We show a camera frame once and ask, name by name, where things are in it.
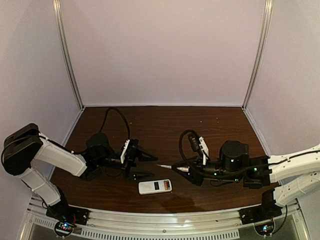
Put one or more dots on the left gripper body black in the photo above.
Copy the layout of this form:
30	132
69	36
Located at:
130	158

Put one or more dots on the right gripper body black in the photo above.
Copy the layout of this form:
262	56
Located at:
192	170

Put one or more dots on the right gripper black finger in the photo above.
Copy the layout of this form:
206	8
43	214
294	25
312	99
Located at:
185	173
182	165

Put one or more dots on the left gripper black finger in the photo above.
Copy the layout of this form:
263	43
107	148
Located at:
144	156
139	175

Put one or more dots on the clear handle screwdriver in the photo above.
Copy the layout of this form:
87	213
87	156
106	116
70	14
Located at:
170	167

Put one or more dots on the red white remote control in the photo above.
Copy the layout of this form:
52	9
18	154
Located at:
153	187

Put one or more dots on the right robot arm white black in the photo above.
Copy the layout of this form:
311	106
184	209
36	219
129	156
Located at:
234	165

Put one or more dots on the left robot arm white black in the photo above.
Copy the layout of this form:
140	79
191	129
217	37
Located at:
28	144

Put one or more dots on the orange battery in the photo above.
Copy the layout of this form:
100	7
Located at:
167	185

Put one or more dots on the front aluminium rail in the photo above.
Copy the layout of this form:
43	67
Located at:
205	225

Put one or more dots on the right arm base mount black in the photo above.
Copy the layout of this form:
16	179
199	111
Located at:
266	210

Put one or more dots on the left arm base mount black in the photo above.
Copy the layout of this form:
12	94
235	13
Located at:
62	211

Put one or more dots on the left aluminium frame post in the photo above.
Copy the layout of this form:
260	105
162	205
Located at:
65	52

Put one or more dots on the aluminium frame post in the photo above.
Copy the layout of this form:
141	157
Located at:
65	52
264	32

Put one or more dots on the right aluminium frame post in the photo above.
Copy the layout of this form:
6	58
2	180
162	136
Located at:
264	32

